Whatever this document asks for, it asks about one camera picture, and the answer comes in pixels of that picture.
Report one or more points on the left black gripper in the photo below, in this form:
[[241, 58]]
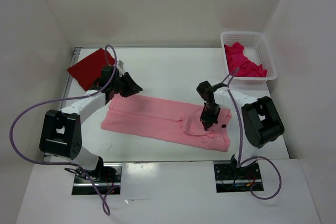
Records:
[[132, 87]]

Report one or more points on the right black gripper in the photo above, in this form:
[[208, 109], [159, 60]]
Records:
[[208, 121]]

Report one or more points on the pink t-shirt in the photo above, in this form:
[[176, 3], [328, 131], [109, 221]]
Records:
[[167, 120]]

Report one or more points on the dark red t-shirt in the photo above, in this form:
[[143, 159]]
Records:
[[88, 70]]

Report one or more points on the magenta t-shirt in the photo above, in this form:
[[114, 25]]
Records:
[[236, 59]]

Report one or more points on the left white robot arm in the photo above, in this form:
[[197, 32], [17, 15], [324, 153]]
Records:
[[61, 134]]

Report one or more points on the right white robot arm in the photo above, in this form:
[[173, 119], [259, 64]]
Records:
[[258, 120]]

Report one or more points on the white plastic basket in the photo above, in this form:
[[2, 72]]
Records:
[[256, 50]]

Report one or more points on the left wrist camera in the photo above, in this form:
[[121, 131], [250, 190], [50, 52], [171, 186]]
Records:
[[120, 68]]

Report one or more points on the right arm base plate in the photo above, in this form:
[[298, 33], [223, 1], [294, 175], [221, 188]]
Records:
[[229, 180]]

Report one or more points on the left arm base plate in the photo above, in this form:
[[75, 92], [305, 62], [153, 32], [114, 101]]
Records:
[[110, 183]]

